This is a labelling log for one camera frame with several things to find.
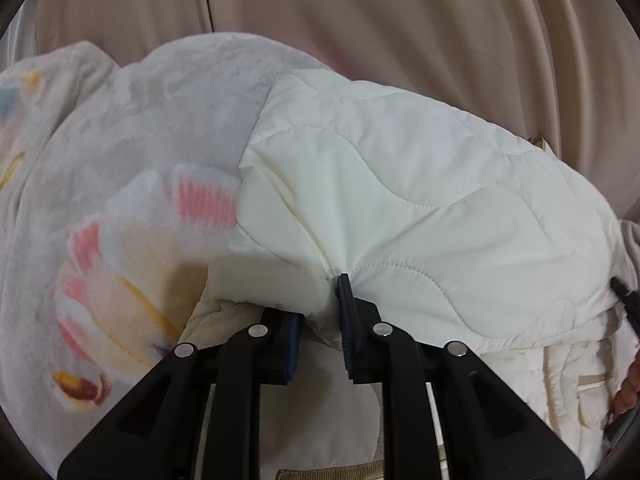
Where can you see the beige curtain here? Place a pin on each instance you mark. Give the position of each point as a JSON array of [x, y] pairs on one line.
[[400, 20]]

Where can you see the cream quilted jacket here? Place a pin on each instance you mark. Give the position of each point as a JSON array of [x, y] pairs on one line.
[[400, 185]]

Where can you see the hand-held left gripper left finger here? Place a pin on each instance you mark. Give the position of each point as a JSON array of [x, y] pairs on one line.
[[291, 351]]

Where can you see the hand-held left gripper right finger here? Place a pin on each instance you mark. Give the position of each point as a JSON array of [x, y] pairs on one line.
[[345, 320]]

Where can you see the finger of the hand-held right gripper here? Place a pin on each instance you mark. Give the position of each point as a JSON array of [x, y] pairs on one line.
[[627, 300]]

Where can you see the floral printed blanket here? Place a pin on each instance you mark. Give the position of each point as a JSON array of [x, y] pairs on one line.
[[125, 135]]

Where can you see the person's right hand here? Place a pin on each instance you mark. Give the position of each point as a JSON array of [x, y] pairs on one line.
[[629, 390]]

